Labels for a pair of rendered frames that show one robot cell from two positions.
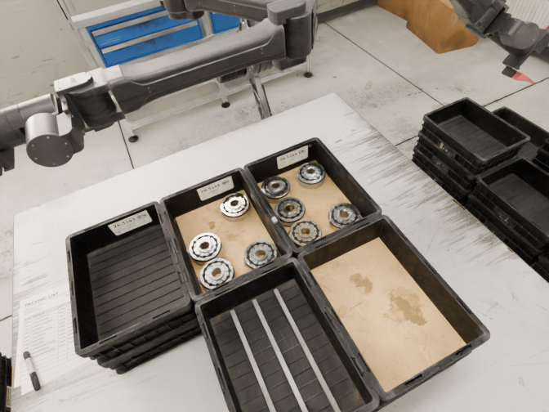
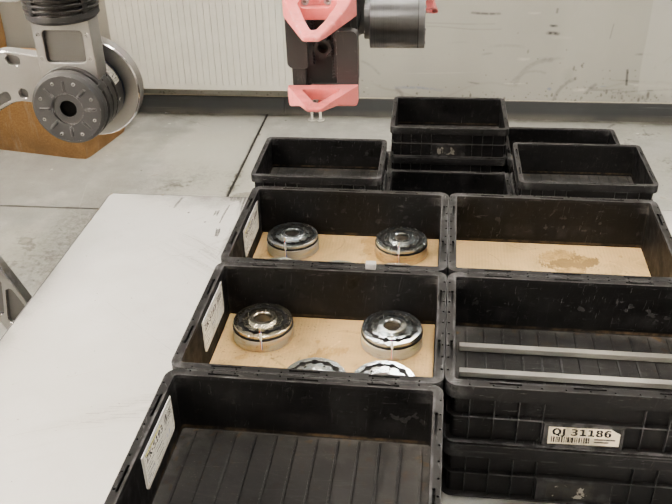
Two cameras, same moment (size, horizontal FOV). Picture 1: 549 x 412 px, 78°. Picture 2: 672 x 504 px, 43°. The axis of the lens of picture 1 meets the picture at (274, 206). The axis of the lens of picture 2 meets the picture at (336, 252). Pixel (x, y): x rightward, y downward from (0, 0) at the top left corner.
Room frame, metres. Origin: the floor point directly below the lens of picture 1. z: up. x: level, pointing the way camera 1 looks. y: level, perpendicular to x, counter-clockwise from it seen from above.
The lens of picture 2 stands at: (0.09, 1.14, 1.70)
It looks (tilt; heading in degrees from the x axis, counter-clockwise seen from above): 31 degrees down; 297
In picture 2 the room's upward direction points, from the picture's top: 2 degrees counter-clockwise
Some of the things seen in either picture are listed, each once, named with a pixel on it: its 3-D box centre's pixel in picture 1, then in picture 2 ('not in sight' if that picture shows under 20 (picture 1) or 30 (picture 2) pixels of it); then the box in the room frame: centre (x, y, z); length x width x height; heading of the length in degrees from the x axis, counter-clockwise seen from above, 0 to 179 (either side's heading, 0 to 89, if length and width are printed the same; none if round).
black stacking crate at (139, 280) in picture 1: (131, 276); (287, 485); (0.51, 0.45, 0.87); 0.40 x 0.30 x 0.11; 19
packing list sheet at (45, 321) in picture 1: (51, 329); not in sight; (0.46, 0.78, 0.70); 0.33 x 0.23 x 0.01; 20
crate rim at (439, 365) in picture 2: (220, 226); (318, 321); (0.61, 0.17, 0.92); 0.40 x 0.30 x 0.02; 19
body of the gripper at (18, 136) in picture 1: (4, 129); (326, 37); (0.47, 0.40, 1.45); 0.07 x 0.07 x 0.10; 21
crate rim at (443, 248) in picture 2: (307, 189); (341, 229); (0.71, -0.11, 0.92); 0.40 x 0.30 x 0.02; 19
